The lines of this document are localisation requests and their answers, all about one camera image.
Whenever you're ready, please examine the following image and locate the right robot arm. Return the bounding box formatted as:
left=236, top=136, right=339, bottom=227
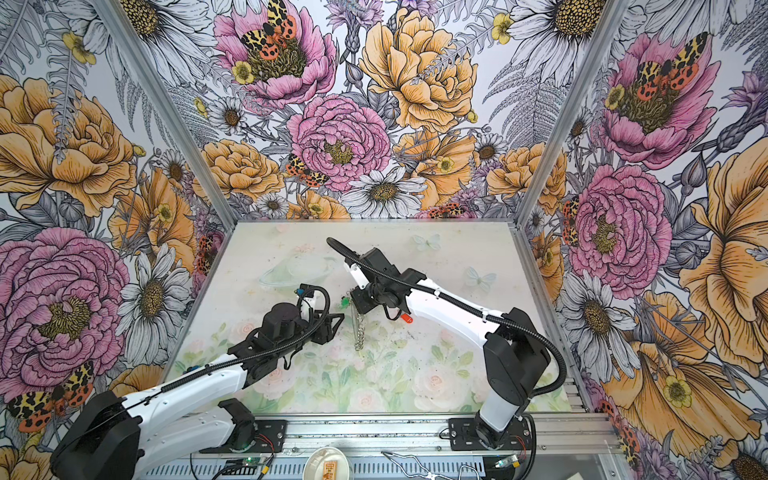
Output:
left=328, top=239, right=568, bottom=449

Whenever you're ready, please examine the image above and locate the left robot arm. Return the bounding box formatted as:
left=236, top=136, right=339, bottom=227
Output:
left=50, top=300, right=344, bottom=479

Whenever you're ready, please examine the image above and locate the white round dish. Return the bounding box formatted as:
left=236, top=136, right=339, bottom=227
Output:
left=302, top=446, right=354, bottom=480

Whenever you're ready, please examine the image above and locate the green circuit board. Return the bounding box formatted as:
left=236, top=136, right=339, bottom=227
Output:
left=226, top=456, right=269, bottom=476

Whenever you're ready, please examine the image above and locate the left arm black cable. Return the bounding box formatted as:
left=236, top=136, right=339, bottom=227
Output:
left=50, top=284, right=332, bottom=463

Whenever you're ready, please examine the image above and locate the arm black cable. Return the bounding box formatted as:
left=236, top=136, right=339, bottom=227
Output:
left=326, top=236, right=568, bottom=397
left=50, top=284, right=332, bottom=463

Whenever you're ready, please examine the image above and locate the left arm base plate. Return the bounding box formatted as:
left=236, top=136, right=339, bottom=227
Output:
left=200, top=419, right=288, bottom=454

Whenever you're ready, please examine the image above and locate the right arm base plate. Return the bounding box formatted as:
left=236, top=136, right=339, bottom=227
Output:
left=447, top=417, right=534, bottom=452

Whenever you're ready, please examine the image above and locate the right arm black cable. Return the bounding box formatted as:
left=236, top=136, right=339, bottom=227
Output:
left=326, top=236, right=568, bottom=397

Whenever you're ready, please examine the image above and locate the aluminium front rail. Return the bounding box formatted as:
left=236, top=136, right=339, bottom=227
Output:
left=110, top=412, right=622, bottom=458

